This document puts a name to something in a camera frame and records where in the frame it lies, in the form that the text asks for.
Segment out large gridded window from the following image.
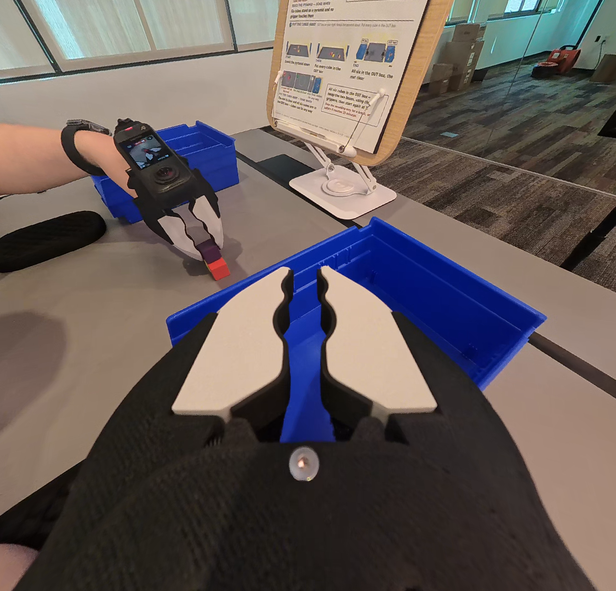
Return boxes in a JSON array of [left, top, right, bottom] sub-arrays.
[[0, 0, 289, 79]]

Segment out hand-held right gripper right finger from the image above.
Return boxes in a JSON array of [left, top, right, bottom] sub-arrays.
[[316, 266, 440, 443]]

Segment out black padded wrist rest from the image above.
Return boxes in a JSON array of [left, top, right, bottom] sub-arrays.
[[0, 210, 107, 273], [0, 461, 85, 548]]

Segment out blue plastic bin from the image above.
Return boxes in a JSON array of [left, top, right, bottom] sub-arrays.
[[90, 121, 240, 224], [166, 217, 548, 443]]

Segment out person's right forearm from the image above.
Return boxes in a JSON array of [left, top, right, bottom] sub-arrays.
[[0, 544, 40, 591]]

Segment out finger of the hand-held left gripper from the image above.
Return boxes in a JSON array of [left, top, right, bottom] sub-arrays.
[[192, 200, 225, 255], [158, 213, 203, 262]]

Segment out small cardboard box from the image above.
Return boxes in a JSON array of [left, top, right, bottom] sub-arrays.
[[428, 63, 454, 95]]

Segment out person's left forearm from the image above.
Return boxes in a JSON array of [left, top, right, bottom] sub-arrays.
[[0, 122, 80, 195]]

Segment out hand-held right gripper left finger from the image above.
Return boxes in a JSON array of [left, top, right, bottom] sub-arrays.
[[171, 266, 295, 443]]

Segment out red air mover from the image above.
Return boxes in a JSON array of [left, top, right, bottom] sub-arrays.
[[531, 46, 583, 78]]

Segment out black wristwatch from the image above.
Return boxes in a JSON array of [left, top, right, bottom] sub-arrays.
[[60, 119, 114, 177]]

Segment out large cardboard box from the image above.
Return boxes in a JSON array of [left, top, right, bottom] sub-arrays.
[[443, 40, 485, 91]]

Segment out person's left hand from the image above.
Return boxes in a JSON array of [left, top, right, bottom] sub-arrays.
[[91, 141, 138, 199]]

